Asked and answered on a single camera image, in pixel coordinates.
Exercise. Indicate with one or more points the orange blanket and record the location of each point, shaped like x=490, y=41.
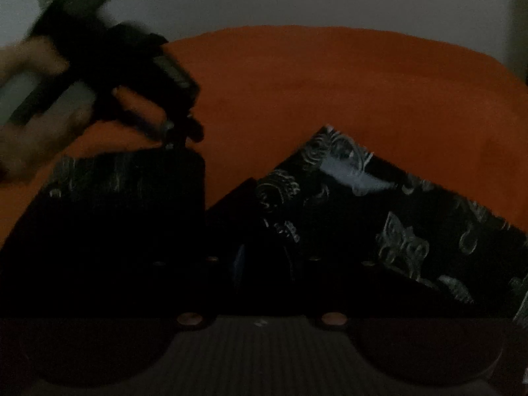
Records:
x=330, y=82

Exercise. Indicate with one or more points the black patterned garment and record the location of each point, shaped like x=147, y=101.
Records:
x=371, y=214

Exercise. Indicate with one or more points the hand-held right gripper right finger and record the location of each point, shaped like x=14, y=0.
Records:
x=287, y=268

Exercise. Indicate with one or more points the person's left hand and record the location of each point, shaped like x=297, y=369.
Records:
x=37, y=148

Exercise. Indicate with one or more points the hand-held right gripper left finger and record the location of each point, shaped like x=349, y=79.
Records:
x=239, y=268

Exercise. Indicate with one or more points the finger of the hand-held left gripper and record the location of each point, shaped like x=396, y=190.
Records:
x=174, y=135
x=194, y=128

